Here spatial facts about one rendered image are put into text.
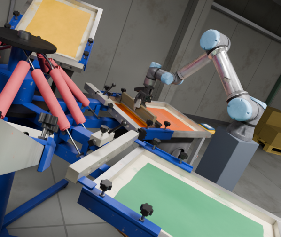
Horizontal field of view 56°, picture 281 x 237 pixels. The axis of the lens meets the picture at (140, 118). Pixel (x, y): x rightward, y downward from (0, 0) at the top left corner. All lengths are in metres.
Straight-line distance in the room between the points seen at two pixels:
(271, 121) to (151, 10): 3.83
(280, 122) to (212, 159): 5.54
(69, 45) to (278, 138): 5.33
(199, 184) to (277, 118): 5.66
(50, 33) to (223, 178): 1.65
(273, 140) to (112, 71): 3.86
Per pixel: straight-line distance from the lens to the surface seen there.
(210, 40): 1.55
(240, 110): 1.42
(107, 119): 1.80
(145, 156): 1.44
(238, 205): 1.44
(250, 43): 6.62
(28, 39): 1.41
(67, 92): 1.34
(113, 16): 4.75
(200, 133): 2.07
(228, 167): 1.60
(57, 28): 2.35
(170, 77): 1.74
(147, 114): 1.80
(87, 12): 2.61
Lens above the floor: 1.58
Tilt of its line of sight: 19 degrees down
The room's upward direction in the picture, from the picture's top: 22 degrees clockwise
